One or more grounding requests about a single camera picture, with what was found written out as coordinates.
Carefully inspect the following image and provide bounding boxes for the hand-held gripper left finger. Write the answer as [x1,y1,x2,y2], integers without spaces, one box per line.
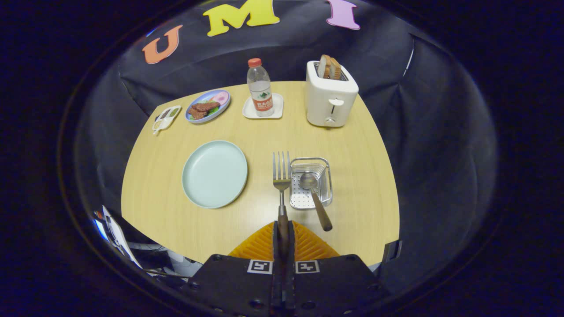
[187,220,282,317]

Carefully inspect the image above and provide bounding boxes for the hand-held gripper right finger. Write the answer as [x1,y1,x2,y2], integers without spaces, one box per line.
[289,220,388,317]

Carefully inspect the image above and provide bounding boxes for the spoon with wooden handle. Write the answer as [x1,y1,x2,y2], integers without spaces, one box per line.
[299,172,333,232]

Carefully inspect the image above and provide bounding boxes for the fork with wooden handle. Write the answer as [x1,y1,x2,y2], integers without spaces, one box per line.
[272,151,292,247]

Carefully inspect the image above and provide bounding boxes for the black table clamp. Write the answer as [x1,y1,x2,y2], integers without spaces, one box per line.
[382,239,403,264]

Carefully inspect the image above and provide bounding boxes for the metal mesh basket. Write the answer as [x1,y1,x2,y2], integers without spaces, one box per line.
[289,157,334,210]

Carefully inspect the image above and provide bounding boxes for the light green plate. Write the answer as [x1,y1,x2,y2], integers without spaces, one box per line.
[182,140,249,209]

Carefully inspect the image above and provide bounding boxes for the white papers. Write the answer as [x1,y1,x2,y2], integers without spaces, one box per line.
[95,205,144,269]

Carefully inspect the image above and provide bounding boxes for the black backdrop cloth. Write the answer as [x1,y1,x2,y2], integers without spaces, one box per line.
[75,0,498,291]

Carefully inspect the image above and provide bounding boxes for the brown meat pieces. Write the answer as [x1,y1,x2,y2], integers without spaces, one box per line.
[189,102,221,120]

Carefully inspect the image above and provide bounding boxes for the white square coaster tray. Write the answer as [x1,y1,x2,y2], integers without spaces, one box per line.
[242,93,284,120]

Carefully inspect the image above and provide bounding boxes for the white toaster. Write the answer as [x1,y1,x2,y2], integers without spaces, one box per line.
[305,60,360,128]

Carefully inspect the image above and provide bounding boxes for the white divided sauce dish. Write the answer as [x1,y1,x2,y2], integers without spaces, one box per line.
[152,105,182,136]

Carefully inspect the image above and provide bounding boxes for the blue rimmed food plate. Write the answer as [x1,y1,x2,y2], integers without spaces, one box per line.
[185,89,231,124]

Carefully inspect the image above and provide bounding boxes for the clear water bottle red cap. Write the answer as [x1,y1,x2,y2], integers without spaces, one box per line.
[246,58,275,118]

